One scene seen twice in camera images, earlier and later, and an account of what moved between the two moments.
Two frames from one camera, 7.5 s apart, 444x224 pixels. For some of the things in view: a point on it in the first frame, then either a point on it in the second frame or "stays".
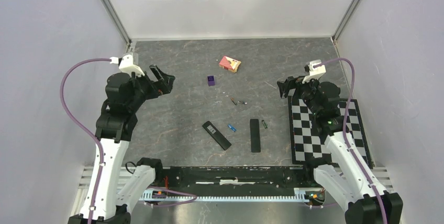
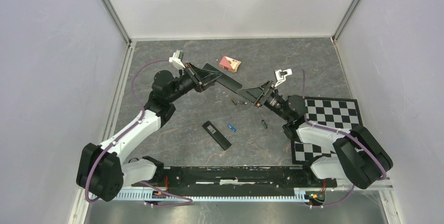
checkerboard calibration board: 308,148 stays
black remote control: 255,135 to 224,80
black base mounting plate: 240,178 stays
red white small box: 229,64 stays
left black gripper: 162,86 to 200,77
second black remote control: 217,135 stays
